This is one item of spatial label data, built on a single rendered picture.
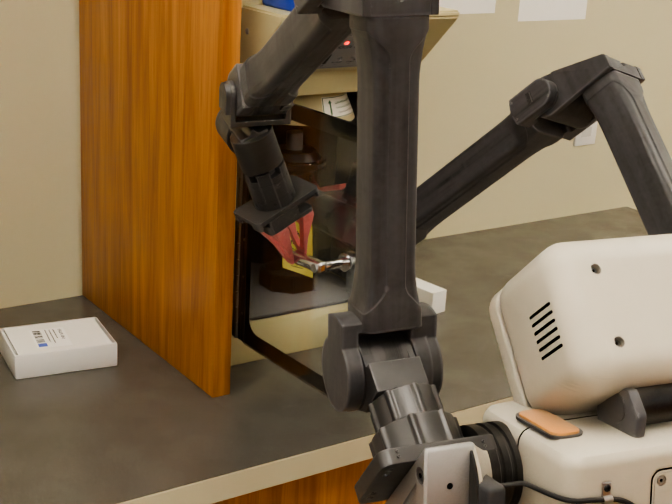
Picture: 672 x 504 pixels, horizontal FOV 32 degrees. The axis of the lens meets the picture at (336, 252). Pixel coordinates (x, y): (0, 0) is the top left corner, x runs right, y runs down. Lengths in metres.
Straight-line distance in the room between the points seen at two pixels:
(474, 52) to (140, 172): 0.96
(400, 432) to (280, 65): 0.46
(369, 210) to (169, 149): 0.73
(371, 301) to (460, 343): 0.92
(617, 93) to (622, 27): 1.41
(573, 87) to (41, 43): 0.95
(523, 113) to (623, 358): 0.56
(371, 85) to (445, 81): 1.48
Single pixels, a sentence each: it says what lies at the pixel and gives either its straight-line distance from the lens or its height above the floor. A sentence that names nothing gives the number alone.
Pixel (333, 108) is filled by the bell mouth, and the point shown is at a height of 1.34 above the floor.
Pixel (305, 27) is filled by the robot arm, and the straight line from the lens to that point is 1.26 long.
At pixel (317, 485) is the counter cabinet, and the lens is 1.74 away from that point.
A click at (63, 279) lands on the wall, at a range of 2.22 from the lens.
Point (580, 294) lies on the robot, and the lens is 1.10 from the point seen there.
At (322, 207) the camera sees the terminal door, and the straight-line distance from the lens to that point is 1.63.
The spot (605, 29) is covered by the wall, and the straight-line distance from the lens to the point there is 2.89.
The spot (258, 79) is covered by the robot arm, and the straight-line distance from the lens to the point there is 1.42.
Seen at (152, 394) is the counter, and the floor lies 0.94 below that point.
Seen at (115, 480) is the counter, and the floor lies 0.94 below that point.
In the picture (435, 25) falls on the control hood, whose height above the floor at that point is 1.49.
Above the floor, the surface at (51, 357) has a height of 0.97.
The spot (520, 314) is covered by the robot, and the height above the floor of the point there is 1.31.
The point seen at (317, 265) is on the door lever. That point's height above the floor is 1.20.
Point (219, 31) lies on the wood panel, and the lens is 1.65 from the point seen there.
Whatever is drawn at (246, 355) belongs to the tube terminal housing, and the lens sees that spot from 1.92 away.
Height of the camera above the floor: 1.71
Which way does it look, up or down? 18 degrees down
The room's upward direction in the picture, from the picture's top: 3 degrees clockwise
